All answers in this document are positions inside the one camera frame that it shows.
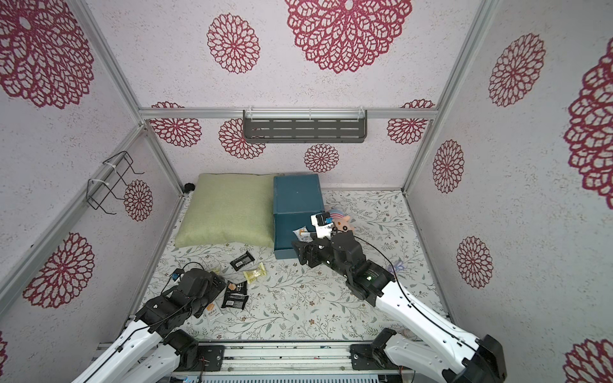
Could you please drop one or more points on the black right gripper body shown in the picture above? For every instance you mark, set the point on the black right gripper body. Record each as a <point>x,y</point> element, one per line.
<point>312,251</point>

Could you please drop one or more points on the white cookie packet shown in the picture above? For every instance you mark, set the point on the white cookie packet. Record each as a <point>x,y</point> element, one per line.
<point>303,235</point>

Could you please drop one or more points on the grey wall shelf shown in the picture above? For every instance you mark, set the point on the grey wall shelf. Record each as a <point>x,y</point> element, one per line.
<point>308,127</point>

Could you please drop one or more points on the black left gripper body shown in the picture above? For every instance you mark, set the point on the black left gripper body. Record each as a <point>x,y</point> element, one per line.
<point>211,291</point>

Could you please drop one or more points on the round-faced plush doll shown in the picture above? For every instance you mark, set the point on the round-faced plush doll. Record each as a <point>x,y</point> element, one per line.
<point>341,220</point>

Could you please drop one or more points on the teal top drawer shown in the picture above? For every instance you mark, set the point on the teal top drawer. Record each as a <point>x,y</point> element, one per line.
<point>292,227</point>

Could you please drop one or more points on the small purple toy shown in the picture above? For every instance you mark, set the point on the small purple toy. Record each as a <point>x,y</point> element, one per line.
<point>398,267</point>

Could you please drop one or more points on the yellow-green cookie packet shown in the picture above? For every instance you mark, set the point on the yellow-green cookie packet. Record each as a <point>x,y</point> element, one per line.
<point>252,275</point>

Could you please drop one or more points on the yellow cookie packet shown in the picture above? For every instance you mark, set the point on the yellow cookie packet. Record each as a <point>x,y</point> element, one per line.
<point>212,311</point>

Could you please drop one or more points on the black cable grommet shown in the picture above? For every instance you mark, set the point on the black cable grommet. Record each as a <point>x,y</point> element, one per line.
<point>189,187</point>

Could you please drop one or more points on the teal drawer cabinet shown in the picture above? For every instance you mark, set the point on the teal drawer cabinet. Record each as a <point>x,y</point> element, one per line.
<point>297,194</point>

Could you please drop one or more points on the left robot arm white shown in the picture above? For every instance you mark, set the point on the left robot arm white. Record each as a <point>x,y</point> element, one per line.
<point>153,345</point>

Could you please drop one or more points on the green cushion pillow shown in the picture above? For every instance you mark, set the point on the green cushion pillow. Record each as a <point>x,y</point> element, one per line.
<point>229,208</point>

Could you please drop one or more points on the black orange cookie packet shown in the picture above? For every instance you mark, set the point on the black orange cookie packet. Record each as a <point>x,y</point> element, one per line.
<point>236,288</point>

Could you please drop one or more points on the black wire wall rack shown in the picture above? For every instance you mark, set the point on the black wire wall rack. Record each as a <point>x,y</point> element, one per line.
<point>99,190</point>

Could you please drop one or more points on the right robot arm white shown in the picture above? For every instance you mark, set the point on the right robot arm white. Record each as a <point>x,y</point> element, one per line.
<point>444,352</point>

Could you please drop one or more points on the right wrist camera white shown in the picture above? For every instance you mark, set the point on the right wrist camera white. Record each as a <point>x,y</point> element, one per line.
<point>323,225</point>

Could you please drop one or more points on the metal base rail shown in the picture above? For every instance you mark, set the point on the metal base rail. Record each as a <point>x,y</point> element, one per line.
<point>330,361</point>

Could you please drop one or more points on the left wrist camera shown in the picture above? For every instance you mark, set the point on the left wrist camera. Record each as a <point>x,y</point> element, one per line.
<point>175,276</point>

